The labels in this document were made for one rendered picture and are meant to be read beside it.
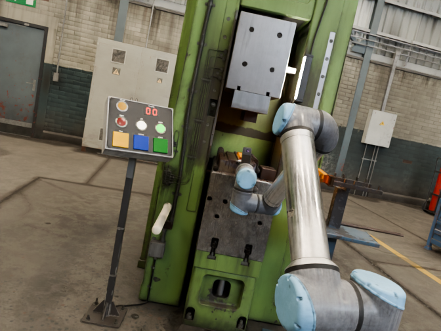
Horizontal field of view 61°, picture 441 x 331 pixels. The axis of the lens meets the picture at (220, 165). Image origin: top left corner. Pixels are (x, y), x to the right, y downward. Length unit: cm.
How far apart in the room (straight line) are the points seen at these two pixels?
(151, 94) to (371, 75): 482
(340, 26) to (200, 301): 175
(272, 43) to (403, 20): 780
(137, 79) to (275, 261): 544
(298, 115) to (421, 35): 883
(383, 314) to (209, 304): 134
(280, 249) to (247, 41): 123
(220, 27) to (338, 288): 160
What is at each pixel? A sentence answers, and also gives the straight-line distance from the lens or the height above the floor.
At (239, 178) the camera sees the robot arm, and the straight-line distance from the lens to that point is 169.
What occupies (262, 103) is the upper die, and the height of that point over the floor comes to 132.
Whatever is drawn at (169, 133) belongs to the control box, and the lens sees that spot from 197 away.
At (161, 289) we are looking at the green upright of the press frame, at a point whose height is 10.
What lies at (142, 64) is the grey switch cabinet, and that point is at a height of 179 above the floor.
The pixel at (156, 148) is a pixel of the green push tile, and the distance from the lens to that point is 191.
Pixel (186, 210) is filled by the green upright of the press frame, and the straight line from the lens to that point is 228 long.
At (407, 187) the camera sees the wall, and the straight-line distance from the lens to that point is 995.
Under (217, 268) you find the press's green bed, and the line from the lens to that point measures 218.
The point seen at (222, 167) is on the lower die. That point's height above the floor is 94.
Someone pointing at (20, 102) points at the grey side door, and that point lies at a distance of 839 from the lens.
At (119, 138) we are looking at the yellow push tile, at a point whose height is 101.
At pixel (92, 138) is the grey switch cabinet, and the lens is 743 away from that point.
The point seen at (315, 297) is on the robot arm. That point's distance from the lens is 102.
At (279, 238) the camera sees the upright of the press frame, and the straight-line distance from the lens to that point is 236.
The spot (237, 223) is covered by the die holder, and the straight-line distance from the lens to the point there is 209.
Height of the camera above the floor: 123
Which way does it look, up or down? 8 degrees down
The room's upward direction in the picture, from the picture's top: 12 degrees clockwise
